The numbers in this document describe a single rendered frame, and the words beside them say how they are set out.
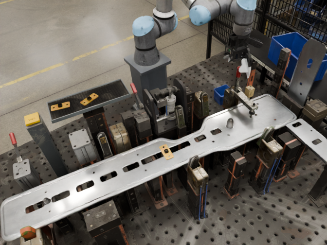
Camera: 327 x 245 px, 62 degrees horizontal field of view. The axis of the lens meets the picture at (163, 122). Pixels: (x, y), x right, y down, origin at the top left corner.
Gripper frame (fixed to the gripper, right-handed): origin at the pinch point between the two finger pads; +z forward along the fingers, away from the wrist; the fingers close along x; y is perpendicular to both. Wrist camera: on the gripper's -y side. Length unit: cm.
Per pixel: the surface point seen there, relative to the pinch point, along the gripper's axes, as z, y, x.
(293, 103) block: 19.8, -24.9, 16.5
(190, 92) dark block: 7.7, 23.9, -5.1
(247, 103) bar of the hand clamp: 12.2, 1.3, 11.1
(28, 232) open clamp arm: 10, 105, 30
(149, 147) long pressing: 20, 52, 8
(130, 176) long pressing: 20, 66, 18
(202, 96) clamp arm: 9.7, 19.2, -1.4
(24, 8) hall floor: 119, 101, -478
